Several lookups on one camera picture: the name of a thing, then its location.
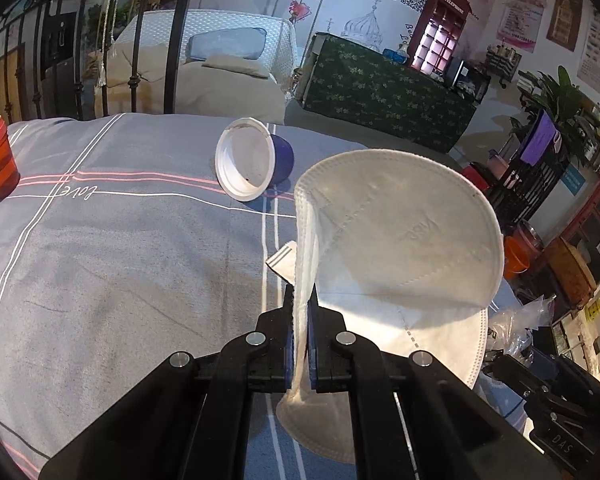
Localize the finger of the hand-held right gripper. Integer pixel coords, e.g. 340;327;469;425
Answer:
522;390;598;480
482;347;600;398

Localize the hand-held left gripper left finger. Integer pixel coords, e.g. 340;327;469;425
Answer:
39;284;296;480

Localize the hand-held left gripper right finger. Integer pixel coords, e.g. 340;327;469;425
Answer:
305;284;563;480

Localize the white face mask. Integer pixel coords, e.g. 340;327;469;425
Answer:
266;149;505;465

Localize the clear plastic bag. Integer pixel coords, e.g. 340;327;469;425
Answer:
487;295;556;361

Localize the orange bucket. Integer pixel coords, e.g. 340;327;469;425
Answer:
502;234;536;281

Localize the pink basin with metal bowl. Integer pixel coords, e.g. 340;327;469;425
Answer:
512;220;546;261

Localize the grey striped bed sheet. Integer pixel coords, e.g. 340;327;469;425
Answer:
0;113;531;480

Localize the black metal rack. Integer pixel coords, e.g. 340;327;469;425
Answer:
485;110;576;231

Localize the red bag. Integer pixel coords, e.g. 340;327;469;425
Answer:
462;162;496;193

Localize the blue and white plastic cup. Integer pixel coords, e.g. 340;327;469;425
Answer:
215;117;295;202

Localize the purple towel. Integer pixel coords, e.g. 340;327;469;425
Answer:
520;110;561;166

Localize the green patterned mattress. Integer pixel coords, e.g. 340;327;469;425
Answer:
300;32;478;155

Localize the green potted plant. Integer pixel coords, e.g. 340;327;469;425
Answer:
517;65;588;161

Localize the small beige pillow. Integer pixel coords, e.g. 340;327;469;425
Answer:
201;54;278;79

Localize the black box appliance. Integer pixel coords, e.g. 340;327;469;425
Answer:
445;58;491;103

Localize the white wicker swing sofa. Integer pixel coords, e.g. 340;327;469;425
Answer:
107;9;298;121

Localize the black metal bed railing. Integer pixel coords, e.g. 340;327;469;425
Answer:
0;0;203;123

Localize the blue cushion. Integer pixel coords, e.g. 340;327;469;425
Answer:
186;28;267;63

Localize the red phone booth cabinet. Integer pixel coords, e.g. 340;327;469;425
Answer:
408;0;473;75

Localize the blue wall sign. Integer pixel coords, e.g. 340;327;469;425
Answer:
562;165;586;196

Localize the brown framed wall poster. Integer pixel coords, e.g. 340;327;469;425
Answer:
546;0;584;52

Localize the wall poster with figure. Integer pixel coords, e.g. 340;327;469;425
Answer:
497;0;552;53

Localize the white tassel cord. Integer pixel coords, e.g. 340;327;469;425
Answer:
96;0;121;88

